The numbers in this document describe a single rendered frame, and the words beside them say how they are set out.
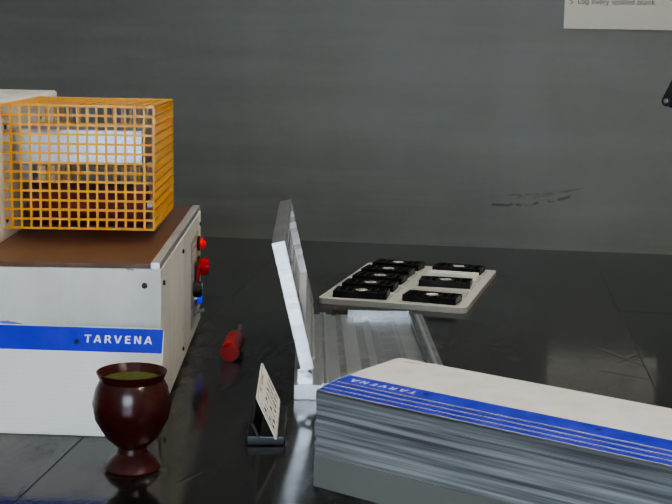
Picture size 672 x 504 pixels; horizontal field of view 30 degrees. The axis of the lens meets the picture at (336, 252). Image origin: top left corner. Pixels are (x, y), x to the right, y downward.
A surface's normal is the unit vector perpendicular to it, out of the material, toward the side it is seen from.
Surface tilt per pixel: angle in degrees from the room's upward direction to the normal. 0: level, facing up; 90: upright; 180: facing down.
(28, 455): 0
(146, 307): 90
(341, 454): 90
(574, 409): 0
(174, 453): 0
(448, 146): 90
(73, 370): 69
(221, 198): 90
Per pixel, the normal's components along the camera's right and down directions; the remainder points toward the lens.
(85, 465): 0.02, -0.99
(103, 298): 0.02, 0.16
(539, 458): -0.58, 0.12
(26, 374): -0.04, -0.20
